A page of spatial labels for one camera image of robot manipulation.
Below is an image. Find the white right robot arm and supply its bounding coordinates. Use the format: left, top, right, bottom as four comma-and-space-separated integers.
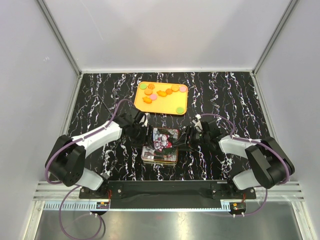
182, 113, 296, 199

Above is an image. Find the yellow dotted cookie top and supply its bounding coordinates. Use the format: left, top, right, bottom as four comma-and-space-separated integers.
171, 85, 180, 92

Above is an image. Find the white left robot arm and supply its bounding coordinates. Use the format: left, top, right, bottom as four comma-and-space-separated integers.
45, 110, 180, 198

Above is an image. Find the yellow dotted sandwich cookie left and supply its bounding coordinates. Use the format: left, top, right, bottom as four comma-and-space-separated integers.
144, 89, 153, 96

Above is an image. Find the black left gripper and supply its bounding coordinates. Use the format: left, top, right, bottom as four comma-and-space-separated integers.
130, 124, 155, 150

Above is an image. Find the pink round cookie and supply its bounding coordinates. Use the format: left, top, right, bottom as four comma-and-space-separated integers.
179, 86, 187, 93
150, 94, 157, 101

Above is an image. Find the pink round cookie right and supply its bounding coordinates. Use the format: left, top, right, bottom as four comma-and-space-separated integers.
179, 86, 187, 93

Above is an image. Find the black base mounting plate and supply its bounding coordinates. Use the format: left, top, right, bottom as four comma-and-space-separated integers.
79, 180, 257, 210

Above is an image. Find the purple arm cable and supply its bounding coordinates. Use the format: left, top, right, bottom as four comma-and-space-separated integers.
198, 113, 292, 217
44, 99, 141, 238

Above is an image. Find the yellow cat-shaped cookie left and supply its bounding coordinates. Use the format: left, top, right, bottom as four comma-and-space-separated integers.
142, 96, 153, 104

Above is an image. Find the gold tin lid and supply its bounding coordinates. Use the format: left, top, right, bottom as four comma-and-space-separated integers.
141, 127, 179, 162

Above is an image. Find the orange swirl cookie left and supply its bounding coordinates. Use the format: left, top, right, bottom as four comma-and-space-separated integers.
147, 84, 155, 90

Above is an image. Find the green embossed round cookie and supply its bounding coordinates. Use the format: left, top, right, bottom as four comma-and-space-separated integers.
176, 107, 185, 114

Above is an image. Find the gold cookie tin box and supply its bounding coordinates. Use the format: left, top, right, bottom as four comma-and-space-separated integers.
142, 158, 178, 166

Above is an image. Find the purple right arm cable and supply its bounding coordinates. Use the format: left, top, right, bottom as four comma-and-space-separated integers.
198, 113, 292, 217

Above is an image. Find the orange swirl cookie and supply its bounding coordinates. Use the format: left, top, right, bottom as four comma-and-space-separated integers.
165, 89, 173, 95
147, 84, 155, 90

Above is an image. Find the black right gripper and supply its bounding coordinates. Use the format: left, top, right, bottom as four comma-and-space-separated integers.
172, 125, 210, 153

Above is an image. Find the aluminium frame rail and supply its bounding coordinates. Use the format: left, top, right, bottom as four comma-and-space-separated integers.
32, 181, 110, 212

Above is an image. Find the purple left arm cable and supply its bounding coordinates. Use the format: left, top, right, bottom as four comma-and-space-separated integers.
44, 99, 141, 238

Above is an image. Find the yellow cat-shaped cookie centre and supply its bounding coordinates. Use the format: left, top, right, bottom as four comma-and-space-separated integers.
157, 90, 167, 97

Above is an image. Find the yellow plastic tray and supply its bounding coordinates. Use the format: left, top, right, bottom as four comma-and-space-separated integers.
134, 81, 189, 116

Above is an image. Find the yellow cat-shaped cookie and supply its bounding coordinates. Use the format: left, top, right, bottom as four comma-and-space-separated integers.
157, 90, 167, 97
142, 96, 153, 104

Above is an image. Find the green round cookie top-left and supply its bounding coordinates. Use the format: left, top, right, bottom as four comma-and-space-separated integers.
139, 83, 147, 90

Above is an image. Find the orange swirl cookie centre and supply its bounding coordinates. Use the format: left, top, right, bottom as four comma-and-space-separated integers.
165, 89, 173, 95

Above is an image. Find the pink round cookie left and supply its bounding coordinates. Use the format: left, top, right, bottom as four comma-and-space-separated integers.
150, 94, 157, 101

